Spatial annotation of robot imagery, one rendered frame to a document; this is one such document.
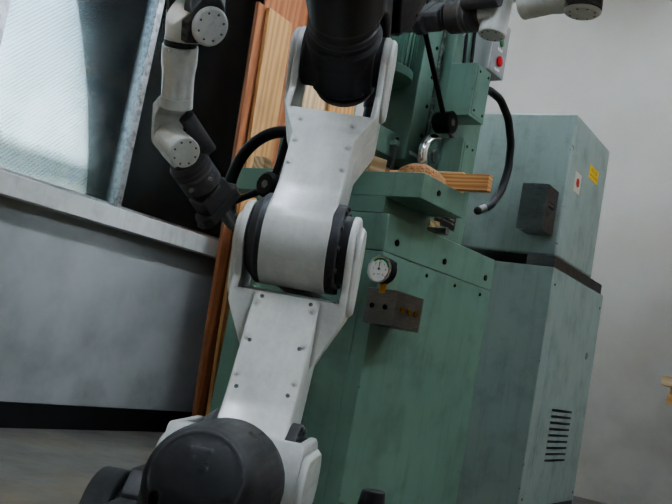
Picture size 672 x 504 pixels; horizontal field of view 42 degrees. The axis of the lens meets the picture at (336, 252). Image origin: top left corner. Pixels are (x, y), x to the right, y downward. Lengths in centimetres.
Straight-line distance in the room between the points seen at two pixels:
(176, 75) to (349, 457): 92
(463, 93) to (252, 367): 134
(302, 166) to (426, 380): 100
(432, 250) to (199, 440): 132
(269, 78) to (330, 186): 264
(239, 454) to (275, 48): 320
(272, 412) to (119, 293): 234
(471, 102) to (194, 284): 184
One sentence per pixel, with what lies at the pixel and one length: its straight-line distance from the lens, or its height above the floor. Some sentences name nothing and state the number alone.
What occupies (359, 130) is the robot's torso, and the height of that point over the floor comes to 82.
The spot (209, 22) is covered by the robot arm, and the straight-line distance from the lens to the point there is 177.
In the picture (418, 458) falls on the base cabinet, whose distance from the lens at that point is 230.
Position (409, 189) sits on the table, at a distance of 203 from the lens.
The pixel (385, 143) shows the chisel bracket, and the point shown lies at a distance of 235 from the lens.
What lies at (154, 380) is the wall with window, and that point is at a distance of 378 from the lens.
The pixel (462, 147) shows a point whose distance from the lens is 237.
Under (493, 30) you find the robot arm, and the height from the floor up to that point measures 125.
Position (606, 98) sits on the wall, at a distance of 473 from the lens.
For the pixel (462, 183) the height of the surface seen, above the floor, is 92.
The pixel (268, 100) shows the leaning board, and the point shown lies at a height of 151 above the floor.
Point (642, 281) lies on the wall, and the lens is 445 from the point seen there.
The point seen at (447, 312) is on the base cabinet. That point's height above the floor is 62.
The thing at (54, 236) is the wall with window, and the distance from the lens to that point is 332.
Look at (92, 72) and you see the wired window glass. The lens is 352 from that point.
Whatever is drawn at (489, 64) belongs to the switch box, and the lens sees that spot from 257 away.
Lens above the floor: 46
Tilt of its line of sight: 6 degrees up
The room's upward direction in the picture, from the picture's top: 10 degrees clockwise
